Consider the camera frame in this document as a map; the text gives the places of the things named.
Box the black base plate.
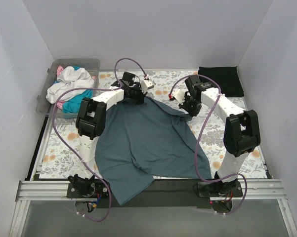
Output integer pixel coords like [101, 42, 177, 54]
[66, 182, 108, 198]
[193, 180, 243, 198]

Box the blue grey t shirt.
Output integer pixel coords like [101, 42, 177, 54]
[95, 97, 212, 205]

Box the aluminium frame rail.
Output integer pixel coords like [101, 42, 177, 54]
[16, 179, 297, 237]

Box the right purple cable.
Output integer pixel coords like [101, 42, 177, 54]
[170, 75, 248, 216]

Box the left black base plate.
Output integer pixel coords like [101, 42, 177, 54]
[66, 182, 108, 198]

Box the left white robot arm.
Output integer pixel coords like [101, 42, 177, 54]
[68, 72, 154, 198]

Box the folded black t shirt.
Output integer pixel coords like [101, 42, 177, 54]
[198, 67, 244, 97]

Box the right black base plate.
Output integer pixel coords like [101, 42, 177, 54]
[193, 180, 243, 198]

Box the white t shirt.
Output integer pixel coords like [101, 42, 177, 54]
[46, 66, 95, 104]

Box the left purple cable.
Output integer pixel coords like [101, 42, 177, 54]
[51, 58, 149, 222]

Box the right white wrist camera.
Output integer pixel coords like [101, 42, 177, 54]
[169, 89, 185, 105]

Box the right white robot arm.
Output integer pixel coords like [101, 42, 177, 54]
[169, 75, 261, 196]

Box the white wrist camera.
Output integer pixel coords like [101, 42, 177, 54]
[140, 79, 155, 94]
[169, 89, 185, 105]

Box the purple cable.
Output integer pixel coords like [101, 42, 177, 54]
[170, 75, 248, 216]
[51, 58, 149, 222]

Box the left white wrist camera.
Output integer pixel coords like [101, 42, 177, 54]
[140, 79, 155, 94]

